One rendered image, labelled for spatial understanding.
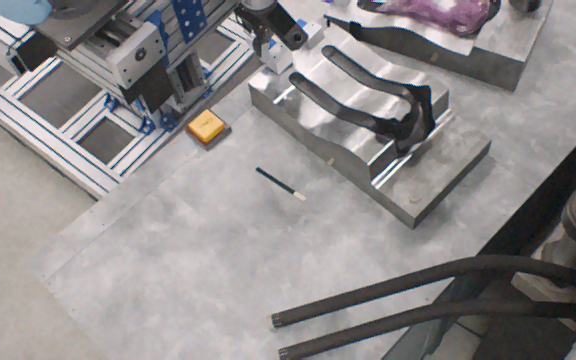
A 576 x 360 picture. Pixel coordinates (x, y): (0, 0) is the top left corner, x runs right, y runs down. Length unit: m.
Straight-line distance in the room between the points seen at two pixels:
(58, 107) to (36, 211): 0.39
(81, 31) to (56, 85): 1.09
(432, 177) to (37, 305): 1.50
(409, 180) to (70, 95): 1.51
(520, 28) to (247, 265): 0.82
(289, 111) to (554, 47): 0.68
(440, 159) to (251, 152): 0.43
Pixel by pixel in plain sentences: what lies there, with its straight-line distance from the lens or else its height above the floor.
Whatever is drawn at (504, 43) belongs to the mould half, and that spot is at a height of 0.91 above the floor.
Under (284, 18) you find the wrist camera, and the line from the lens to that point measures 1.42.
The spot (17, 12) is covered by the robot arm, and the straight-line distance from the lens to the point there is 1.45.
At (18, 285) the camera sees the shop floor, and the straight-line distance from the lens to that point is 2.55.
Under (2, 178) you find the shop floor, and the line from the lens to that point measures 2.79.
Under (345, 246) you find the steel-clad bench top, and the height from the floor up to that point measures 0.80.
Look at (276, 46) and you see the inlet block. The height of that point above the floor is 0.95.
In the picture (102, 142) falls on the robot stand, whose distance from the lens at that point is 2.45.
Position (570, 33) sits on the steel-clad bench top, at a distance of 1.84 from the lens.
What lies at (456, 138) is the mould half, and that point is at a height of 0.86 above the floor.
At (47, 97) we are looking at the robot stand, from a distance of 2.65.
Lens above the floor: 2.12
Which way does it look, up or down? 59 degrees down
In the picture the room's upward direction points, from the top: 9 degrees counter-clockwise
